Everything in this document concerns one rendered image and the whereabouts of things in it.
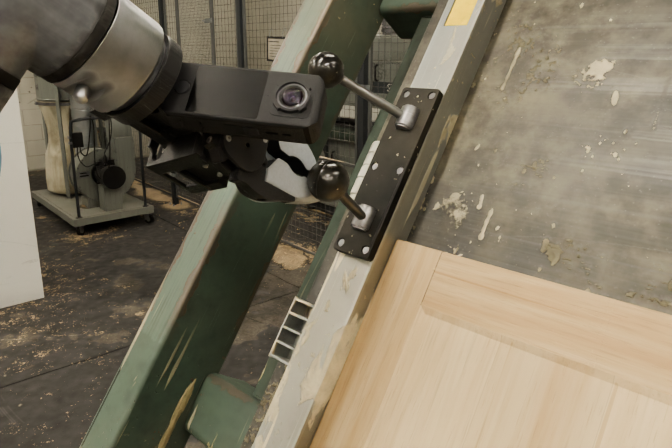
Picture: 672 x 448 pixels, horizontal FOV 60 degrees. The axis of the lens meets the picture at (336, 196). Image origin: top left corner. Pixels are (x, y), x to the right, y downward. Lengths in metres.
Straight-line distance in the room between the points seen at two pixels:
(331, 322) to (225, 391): 0.23
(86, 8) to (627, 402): 0.46
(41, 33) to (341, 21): 0.55
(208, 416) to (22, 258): 3.39
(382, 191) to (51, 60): 0.35
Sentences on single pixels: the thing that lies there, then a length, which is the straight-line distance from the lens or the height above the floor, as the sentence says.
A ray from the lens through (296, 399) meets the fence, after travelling 0.61.
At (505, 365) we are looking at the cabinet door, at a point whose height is 1.29.
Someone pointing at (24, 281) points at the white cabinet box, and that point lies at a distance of 4.16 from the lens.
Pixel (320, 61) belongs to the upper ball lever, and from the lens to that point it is 0.60.
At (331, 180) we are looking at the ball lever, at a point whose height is 1.44.
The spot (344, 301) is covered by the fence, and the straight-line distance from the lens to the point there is 0.60.
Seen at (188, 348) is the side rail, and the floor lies 1.18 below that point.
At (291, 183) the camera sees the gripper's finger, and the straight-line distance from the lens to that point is 0.50.
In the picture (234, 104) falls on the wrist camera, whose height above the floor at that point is 1.51.
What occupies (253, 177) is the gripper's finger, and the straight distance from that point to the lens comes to 0.47.
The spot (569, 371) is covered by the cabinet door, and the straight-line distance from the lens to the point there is 0.52.
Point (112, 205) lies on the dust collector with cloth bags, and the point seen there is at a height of 0.21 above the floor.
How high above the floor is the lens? 1.54
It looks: 14 degrees down
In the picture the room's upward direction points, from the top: straight up
